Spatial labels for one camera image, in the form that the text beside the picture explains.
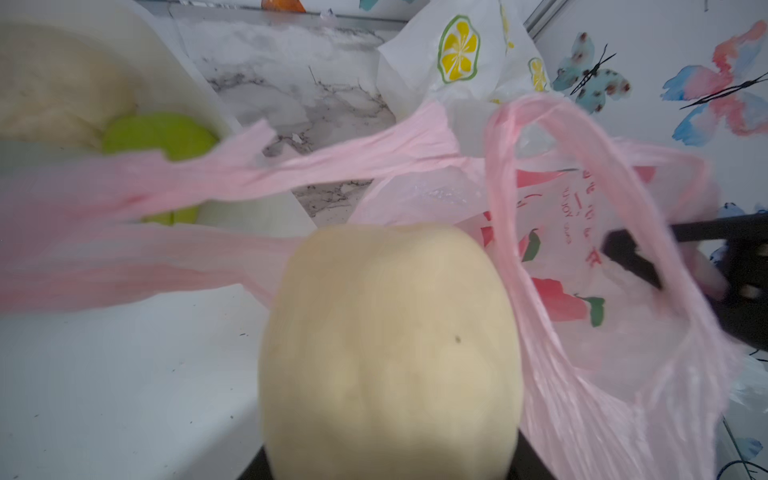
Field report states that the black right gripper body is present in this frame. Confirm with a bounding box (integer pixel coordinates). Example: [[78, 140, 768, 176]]
[[710, 238, 767, 351]]

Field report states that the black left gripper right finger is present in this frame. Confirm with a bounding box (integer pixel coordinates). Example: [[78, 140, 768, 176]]
[[506, 432, 555, 480]]

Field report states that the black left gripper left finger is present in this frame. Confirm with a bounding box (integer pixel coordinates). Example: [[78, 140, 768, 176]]
[[238, 448, 273, 480]]

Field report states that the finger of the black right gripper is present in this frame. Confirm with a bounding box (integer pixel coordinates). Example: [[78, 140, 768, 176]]
[[601, 235, 663, 290], [667, 213, 767, 243]]

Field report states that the pink apple print plastic bag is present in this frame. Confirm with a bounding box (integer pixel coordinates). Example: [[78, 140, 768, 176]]
[[1, 94, 740, 479]]

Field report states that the white rectangular fruit tray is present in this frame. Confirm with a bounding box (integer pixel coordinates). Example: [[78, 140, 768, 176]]
[[1, 1, 314, 479]]

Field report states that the white lemon print plastic bag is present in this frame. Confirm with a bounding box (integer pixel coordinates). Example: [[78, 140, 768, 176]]
[[376, 0, 551, 157]]

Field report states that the dark green pear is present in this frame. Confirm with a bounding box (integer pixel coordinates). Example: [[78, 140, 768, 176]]
[[100, 112, 220, 227]]

